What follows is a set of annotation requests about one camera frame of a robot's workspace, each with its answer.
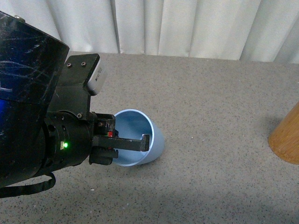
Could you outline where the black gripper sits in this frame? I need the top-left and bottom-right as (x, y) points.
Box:
(43, 53), (150, 173)

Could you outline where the blue plastic cup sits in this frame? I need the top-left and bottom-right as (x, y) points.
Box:
(113, 109), (165, 167)

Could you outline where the bamboo chopstick holder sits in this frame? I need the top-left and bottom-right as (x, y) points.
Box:
(268, 103), (299, 165)

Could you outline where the white pleated curtain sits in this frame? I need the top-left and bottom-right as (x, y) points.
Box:
(0, 0), (299, 63)

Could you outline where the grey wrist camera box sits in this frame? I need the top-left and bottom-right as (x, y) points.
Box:
(84, 59), (107, 96)

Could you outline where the black sleeved cable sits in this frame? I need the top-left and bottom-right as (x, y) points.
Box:
(0, 172), (57, 199)

